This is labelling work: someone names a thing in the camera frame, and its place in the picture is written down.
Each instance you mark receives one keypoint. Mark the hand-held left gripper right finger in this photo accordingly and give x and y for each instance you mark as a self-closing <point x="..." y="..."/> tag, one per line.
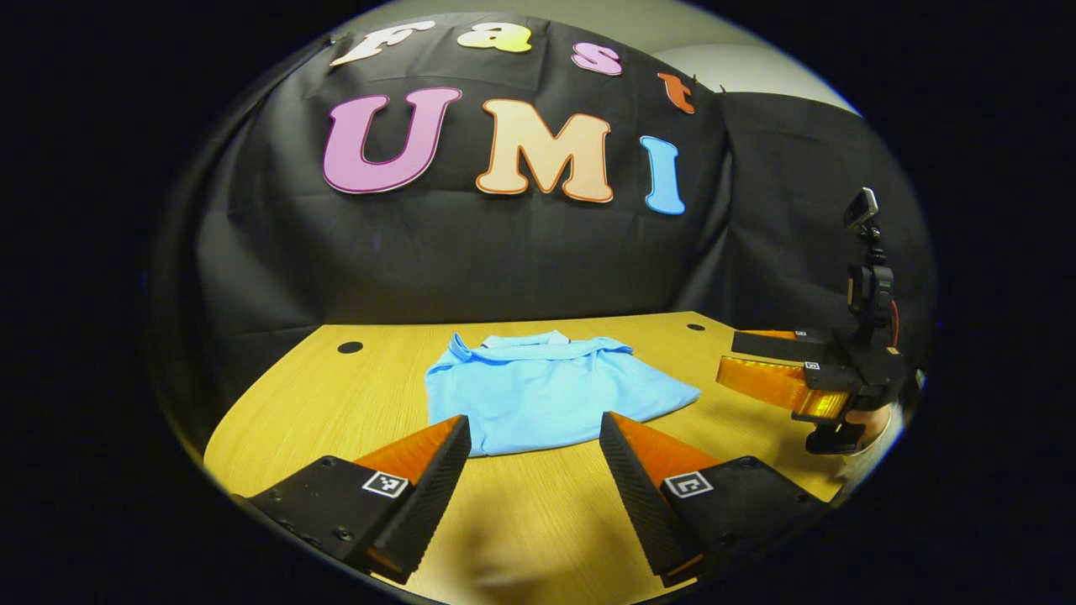
<point x="639" y="508"/>

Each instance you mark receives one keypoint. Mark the light blue polo T-shirt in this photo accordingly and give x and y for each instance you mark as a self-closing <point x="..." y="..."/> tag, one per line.
<point x="546" y="395"/>

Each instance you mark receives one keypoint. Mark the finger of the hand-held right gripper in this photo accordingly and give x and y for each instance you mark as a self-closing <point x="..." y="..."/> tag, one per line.
<point x="756" y="380"/>
<point x="773" y="344"/>

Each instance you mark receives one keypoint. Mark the black backdrop cloth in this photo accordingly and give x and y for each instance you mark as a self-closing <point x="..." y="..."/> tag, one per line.
<point x="504" y="252"/>

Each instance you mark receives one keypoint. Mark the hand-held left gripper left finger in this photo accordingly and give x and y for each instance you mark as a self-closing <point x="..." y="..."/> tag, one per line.
<point x="433" y="500"/>

